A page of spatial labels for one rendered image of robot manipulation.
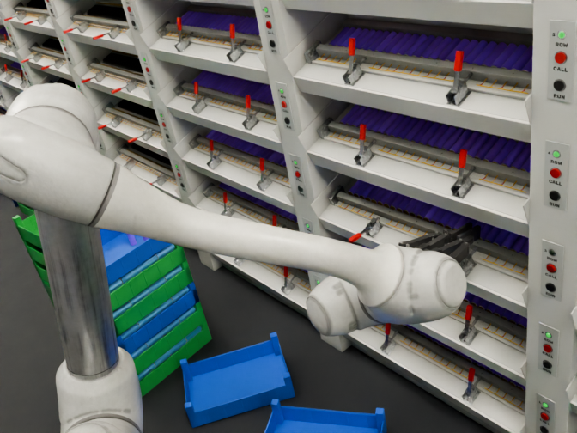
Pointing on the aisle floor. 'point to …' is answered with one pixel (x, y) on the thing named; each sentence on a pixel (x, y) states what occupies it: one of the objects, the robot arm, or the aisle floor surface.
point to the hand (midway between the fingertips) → (464, 235)
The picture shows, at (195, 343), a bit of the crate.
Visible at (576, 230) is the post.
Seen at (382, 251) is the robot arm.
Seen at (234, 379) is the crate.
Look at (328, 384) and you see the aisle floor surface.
